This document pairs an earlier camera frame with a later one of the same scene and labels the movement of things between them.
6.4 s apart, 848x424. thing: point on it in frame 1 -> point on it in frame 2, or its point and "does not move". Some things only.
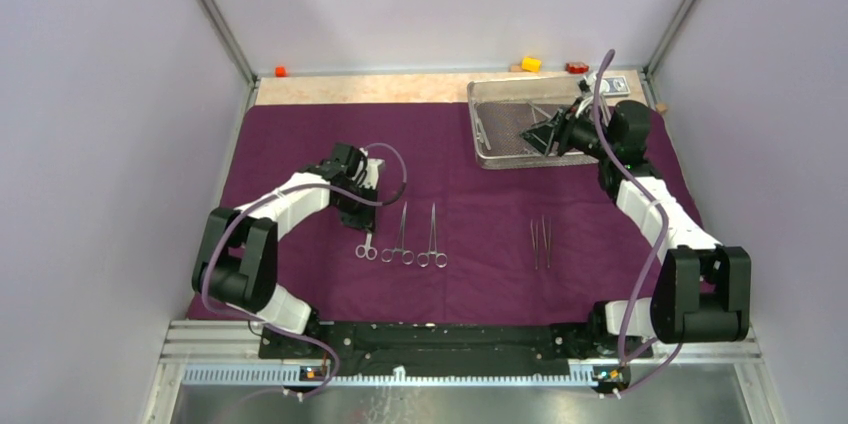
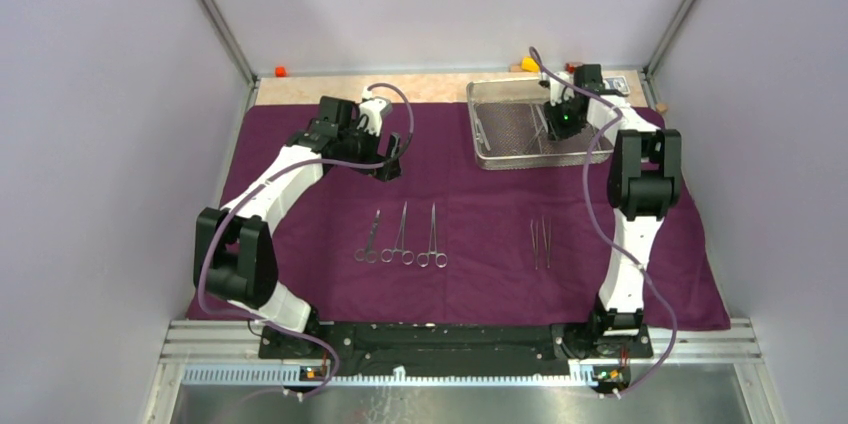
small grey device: [618, 87] does not move
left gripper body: [355, 213] -> [362, 147]
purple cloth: [454, 241] does not move
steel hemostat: [440, 259] does not move
